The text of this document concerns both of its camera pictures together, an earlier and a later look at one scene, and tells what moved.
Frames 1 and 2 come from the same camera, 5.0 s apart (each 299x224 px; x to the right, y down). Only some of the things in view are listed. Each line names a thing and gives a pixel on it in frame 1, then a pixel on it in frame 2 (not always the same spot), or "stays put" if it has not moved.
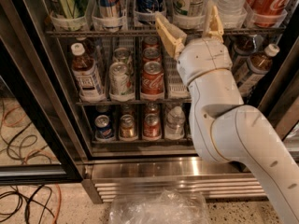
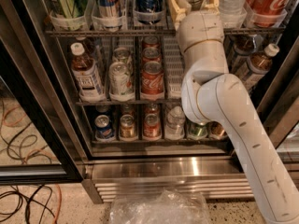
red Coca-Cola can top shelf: x=267 y=2 stays put
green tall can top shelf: x=72 y=1 stays put
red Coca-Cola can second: x=151 y=54 stays put
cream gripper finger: x=216 y=26 -> x=213 y=0
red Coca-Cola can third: x=150 y=42 stays put
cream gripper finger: x=174 y=37 -> x=179 y=7
